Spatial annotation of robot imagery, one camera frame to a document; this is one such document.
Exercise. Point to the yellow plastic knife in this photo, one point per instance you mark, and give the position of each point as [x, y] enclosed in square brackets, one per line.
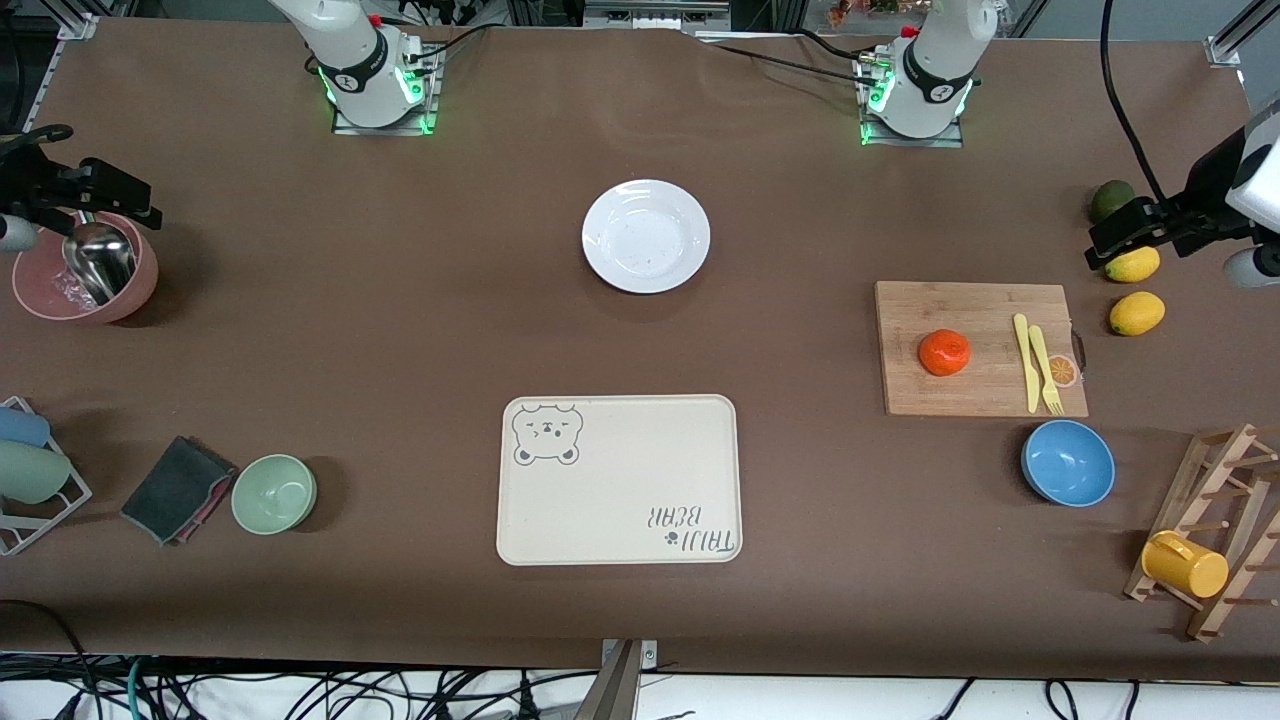
[1024, 360]

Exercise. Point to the dark grey folded cloth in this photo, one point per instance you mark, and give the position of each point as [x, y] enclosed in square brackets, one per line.
[175, 490]

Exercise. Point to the dark green avocado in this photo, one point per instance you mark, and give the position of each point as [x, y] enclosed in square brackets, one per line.
[1110, 200]

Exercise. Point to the orange fruit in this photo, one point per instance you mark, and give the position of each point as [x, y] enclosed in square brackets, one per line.
[944, 352]

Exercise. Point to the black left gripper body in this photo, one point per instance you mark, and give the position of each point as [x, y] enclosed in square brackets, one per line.
[1197, 199]

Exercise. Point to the white round plate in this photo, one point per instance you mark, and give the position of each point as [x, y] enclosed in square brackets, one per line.
[646, 236]

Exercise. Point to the aluminium camera post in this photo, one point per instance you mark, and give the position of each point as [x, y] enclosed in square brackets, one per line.
[620, 690]

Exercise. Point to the blue bowl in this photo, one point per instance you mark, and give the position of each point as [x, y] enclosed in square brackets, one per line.
[1068, 462]

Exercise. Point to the aluminium frame corner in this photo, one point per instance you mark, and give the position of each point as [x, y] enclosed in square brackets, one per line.
[75, 28]
[1240, 30]

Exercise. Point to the bamboo cutting board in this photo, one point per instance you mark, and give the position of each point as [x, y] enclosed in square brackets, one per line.
[960, 320]

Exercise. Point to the wooden mug rack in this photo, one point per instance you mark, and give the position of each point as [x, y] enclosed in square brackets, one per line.
[1190, 510]

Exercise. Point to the yellow mug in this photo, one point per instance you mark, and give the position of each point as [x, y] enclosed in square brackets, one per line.
[1185, 565]

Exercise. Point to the light blue cup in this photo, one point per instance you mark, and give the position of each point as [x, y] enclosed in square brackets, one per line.
[20, 427]

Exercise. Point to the cream bear print tray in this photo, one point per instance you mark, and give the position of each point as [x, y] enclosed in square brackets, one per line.
[620, 490]

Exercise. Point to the pink bowl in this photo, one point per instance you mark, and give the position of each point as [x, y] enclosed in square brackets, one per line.
[40, 292]

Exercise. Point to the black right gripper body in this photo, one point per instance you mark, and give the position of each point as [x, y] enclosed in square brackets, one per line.
[40, 185]

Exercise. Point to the pale green bowl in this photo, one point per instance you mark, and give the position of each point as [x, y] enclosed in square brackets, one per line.
[274, 494]

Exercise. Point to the stainless steel scoop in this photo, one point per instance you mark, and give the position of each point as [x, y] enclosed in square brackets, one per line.
[100, 260]

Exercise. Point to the yellow plastic fork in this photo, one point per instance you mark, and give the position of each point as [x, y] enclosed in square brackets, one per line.
[1045, 370]

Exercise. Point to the yellow lemon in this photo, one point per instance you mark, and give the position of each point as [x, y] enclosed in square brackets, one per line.
[1137, 313]
[1135, 267]

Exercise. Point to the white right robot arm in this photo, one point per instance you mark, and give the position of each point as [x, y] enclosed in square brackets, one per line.
[350, 50]

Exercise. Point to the pale green cup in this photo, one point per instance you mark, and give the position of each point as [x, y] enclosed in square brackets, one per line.
[30, 472]

